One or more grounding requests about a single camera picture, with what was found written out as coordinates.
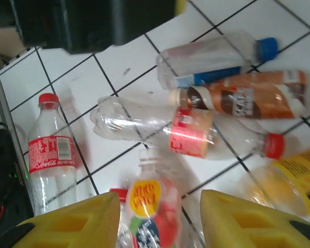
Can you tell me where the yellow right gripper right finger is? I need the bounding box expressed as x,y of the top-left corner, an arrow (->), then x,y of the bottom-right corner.
199,190 -> 310,248

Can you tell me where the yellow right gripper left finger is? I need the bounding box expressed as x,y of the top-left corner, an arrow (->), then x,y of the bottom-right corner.
0,191 -> 121,248

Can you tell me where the clear bottle blue label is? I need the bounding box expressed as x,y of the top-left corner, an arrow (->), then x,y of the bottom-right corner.
156,32 -> 280,91

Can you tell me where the red cap clear bottle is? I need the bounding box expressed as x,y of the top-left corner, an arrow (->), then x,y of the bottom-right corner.
110,188 -> 135,248

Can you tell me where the yellow label plastic bottle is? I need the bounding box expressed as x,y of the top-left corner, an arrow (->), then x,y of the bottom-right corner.
235,149 -> 310,218

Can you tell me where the red label Coca-Cola bottle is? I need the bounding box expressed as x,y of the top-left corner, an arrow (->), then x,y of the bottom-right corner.
27,92 -> 80,216

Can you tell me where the orange label Coke bottle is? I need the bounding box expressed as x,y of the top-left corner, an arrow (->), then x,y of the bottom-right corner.
89,96 -> 286,160

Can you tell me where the capless bottle colourful label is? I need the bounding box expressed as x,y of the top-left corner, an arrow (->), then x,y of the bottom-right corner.
117,148 -> 187,248

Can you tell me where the black electronics box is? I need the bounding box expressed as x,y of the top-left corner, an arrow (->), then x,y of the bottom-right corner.
0,128 -> 34,233

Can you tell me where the brown orange label bottle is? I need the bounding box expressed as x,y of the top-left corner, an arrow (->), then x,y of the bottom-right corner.
169,70 -> 308,120

